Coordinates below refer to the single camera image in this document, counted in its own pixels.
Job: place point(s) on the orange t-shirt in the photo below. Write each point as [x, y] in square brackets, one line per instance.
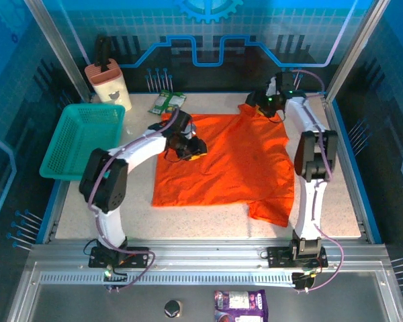
[242, 167]

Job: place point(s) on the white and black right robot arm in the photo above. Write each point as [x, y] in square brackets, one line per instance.
[312, 188]

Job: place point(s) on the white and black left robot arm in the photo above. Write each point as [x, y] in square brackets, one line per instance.
[111, 201]

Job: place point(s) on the green snack packet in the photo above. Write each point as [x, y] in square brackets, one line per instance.
[166, 102]

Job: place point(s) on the cream knife block pink lid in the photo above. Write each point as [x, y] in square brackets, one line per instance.
[111, 87]

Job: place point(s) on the teal plastic basket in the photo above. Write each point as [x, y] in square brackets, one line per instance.
[77, 141]

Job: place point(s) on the black round knob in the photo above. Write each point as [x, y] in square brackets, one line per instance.
[173, 308]

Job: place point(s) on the purple snack packet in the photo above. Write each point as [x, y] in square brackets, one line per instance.
[240, 307]

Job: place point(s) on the aluminium base frame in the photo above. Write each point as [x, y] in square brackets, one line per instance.
[201, 251]

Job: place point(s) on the aluminium corner post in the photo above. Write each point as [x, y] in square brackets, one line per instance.
[57, 47]
[359, 43]

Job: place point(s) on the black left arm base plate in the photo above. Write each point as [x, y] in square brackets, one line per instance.
[137, 256]

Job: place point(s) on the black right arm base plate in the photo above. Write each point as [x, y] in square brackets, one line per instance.
[278, 256]

